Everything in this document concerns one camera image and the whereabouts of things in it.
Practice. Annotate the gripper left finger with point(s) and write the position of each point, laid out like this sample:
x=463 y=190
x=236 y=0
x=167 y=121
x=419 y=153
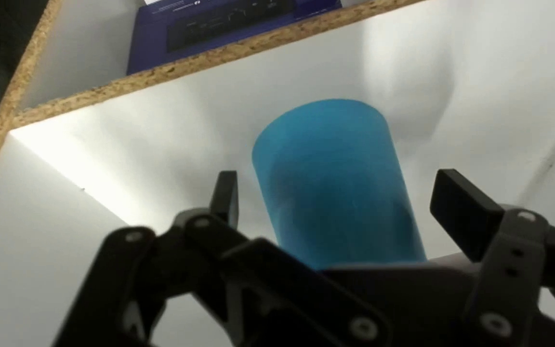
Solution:
x=200 y=255

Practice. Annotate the white particleboard shelf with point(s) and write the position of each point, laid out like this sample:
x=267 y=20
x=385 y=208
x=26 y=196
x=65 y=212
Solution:
x=277 y=144

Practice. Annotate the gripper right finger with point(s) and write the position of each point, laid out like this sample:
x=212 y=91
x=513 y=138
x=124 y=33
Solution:
x=508 y=241

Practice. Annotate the blue plastic cup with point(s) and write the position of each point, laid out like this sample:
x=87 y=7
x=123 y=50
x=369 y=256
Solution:
x=335 y=188

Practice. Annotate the dark blue box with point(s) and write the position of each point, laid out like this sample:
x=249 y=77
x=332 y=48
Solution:
x=219 y=26

